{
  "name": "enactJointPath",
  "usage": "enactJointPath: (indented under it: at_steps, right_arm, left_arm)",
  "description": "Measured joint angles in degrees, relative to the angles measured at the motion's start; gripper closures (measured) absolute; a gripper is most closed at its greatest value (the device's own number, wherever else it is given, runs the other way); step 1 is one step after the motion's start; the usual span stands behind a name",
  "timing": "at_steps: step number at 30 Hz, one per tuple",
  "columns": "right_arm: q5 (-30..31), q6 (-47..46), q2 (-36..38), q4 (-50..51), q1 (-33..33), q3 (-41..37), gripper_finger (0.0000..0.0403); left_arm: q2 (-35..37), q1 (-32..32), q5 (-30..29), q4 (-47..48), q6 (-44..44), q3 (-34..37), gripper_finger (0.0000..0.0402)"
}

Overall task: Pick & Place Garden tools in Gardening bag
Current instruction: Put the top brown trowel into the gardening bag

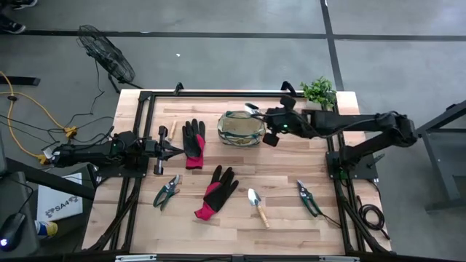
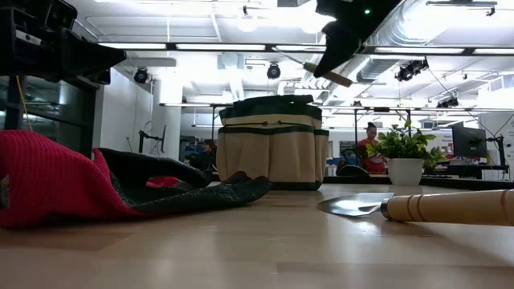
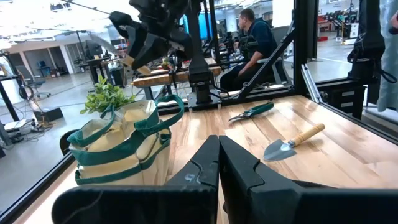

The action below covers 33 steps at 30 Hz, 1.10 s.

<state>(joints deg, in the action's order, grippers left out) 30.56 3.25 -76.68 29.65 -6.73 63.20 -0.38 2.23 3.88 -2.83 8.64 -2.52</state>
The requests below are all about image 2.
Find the beige green-trimmed gardening bag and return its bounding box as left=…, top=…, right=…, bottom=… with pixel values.
left=215, top=94, right=330, bottom=192

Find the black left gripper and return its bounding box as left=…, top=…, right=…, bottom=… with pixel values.
left=0, top=7, right=128, bottom=86

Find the black computer monitor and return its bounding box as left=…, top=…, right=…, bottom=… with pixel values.
left=451, top=122, right=489, bottom=160

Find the red black gardening glove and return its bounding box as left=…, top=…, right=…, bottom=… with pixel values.
left=0, top=128, right=273, bottom=230

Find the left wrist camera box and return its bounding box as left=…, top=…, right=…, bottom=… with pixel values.
left=43, top=0, right=79, bottom=31

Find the yellow cable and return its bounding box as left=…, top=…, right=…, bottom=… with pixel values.
left=14, top=75, right=34, bottom=132

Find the black office chair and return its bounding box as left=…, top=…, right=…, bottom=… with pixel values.
left=336, top=164, right=370, bottom=177

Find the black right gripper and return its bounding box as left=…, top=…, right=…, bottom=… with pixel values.
left=312, top=0, right=402, bottom=79

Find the black aluminium rig frame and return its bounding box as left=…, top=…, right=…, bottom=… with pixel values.
left=323, top=174, right=514, bottom=192

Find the person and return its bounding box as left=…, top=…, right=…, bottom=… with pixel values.
left=357, top=121, right=389, bottom=174

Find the black-framed glass partition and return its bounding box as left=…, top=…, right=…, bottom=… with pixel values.
left=0, top=74, right=100, bottom=158

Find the silver spiral ventilation duct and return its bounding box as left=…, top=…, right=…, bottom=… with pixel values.
left=355, top=0, right=429, bottom=83

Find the wooden-handled metal hand tool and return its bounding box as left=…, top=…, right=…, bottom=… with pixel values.
left=276, top=47, right=354, bottom=88

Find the ceiling strip light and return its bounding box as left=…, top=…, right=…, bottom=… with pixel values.
left=275, top=44, right=327, bottom=53
left=175, top=43, right=267, bottom=52
left=472, top=47, right=514, bottom=56
left=98, top=42, right=168, bottom=51
left=373, top=46, right=466, bottom=55

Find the wooden-handled metal trowel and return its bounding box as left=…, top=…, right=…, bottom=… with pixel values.
left=316, top=188, right=514, bottom=227

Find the green plant in white pot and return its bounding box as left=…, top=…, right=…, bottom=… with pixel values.
left=365, top=119, right=449, bottom=187

